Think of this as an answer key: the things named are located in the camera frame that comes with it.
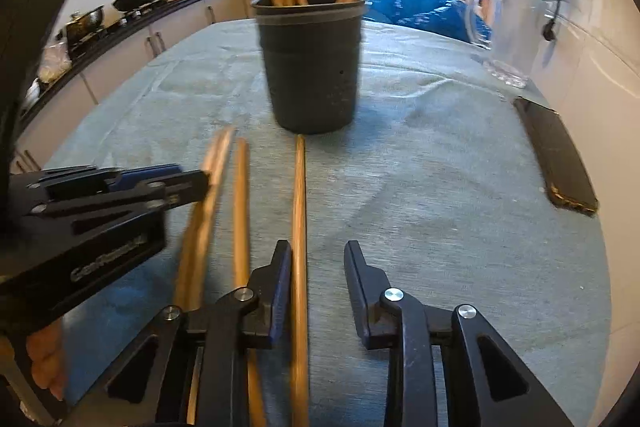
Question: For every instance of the clear glass pitcher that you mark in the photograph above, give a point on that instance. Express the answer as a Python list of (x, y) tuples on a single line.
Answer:
[(515, 37)]

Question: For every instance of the steel cooking pot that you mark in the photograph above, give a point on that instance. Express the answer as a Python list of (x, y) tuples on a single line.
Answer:
[(85, 24)]

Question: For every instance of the clear bag of garlic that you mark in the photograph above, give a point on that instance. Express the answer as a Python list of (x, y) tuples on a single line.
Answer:
[(55, 62)]

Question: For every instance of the black smartphone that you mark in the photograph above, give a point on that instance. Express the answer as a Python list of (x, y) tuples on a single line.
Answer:
[(555, 157)]

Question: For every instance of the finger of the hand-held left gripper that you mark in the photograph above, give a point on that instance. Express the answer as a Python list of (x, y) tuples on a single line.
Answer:
[(145, 174), (187, 189)]

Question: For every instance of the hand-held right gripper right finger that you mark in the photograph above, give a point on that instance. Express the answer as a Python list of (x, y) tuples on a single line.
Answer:
[(357, 297)]

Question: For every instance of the light blue towel cloth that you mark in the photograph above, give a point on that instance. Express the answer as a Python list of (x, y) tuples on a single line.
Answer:
[(425, 167)]

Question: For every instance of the dark grey utensil cup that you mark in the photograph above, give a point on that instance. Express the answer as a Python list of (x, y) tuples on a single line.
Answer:
[(312, 67)]

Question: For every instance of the person's left hand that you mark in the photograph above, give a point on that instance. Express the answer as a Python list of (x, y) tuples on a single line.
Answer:
[(47, 357)]

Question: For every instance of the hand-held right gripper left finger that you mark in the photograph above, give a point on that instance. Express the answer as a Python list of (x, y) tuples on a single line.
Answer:
[(281, 302)]

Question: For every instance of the beige lower cabinets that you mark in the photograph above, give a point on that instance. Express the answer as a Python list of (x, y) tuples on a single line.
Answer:
[(170, 32)]

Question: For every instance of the black kitchen countertop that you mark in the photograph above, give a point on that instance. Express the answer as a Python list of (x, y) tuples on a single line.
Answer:
[(125, 24)]

